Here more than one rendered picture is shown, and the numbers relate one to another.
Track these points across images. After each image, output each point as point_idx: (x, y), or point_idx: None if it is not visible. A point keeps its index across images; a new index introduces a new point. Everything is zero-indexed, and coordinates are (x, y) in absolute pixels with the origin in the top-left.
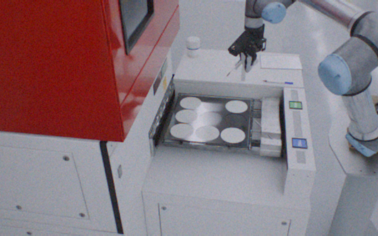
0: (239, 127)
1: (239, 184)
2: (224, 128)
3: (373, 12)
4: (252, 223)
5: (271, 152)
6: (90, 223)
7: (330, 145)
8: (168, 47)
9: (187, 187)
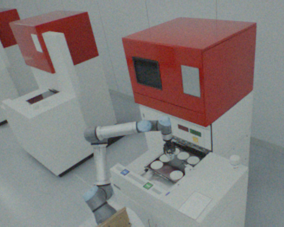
0: (160, 169)
1: (138, 166)
2: (163, 164)
3: (94, 127)
4: None
5: None
6: None
7: (129, 208)
8: (180, 116)
9: (149, 152)
